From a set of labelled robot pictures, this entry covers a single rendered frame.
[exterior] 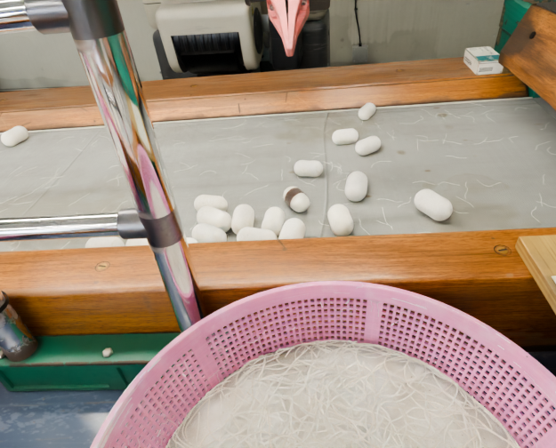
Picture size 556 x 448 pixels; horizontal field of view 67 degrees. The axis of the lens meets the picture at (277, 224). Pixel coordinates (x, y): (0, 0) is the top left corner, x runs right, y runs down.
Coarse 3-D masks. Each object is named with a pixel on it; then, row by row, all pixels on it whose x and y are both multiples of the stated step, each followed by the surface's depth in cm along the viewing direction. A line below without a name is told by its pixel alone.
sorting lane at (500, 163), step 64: (192, 128) 59; (256, 128) 58; (320, 128) 56; (384, 128) 54; (448, 128) 53; (512, 128) 51; (0, 192) 50; (64, 192) 49; (128, 192) 48; (192, 192) 46; (256, 192) 45; (320, 192) 44; (384, 192) 43; (448, 192) 42; (512, 192) 41
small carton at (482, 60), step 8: (472, 48) 62; (480, 48) 62; (488, 48) 61; (464, 56) 63; (472, 56) 60; (480, 56) 59; (488, 56) 59; (496, 56) 59; (472, 64) 60; (480, 64) 58; (488, 64) 58; (496, 64) 58; (480, 72) 59; (488, 72) 59; (496, 72) 59
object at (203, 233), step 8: (200, 224) 38; (208, 224) 39; (192, 232) 38; (200, 232) 38; (208, 232) 38; (216, 232) 37; (224, 232) 38; (200, 240) 38; (208, 240) 37; (216, 240) 37; (224, 240) 38
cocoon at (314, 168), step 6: (300, 162) 46; (306, 162) 46; (312, 162) 46; (318, 162) 46; (294, 168) 46; (300, 168) 46; (306, 168) 46; (312, 168) 46; (318, 168) 46; (300, 174) 46; (306, 174) 46; (312, 174) 46; (318, 174) 46
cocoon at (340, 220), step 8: (336, 208) 38; (344, 208) 39; (328, 216) 39; (336, 216) 38; (344, 216) 37; (336, 224) 37; (344, 224) 37; (352, 224) 38; (336, 232) 38; (344, 232) 37
